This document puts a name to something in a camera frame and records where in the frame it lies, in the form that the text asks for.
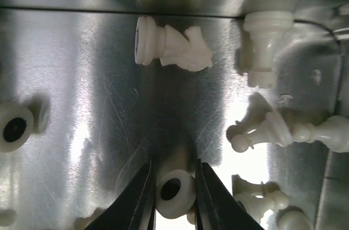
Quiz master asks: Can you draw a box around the white chess piece right edge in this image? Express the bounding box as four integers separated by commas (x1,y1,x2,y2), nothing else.
291,116,348,153

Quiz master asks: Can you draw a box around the white chess piece base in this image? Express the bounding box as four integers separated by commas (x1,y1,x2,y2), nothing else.
1,102,34,153

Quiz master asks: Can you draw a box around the white chess pawn lying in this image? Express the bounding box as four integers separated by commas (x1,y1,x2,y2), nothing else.
231,111,293,153

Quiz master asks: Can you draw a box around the white chess piece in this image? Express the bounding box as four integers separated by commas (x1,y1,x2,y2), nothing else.
155,170,196,219

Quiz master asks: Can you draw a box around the tan sweet bear tin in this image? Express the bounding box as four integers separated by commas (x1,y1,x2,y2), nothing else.
1,0,348,229

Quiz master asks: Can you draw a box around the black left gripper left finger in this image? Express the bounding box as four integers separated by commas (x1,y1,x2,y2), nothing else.
86,161,157,230

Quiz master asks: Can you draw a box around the white chess rook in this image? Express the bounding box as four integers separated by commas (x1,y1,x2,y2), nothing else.
243,10,294,89

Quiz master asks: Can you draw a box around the white chess knight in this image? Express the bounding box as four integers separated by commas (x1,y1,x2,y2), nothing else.
134,16,213,72

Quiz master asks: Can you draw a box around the white chess pawn lower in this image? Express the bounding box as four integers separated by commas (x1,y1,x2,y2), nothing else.
234,190,290,223

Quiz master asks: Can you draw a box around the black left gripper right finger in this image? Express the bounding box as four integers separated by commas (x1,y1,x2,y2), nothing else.
195,159,262,230

